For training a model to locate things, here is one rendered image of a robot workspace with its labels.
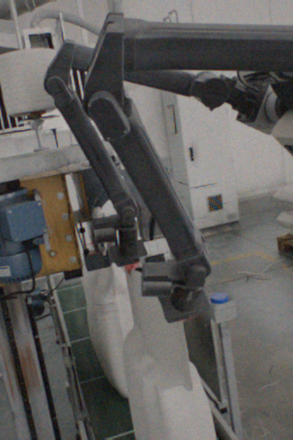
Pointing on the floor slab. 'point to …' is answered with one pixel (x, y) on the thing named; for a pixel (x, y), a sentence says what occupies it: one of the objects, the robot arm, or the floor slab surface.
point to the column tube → (18, 307)
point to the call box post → (230, 379)
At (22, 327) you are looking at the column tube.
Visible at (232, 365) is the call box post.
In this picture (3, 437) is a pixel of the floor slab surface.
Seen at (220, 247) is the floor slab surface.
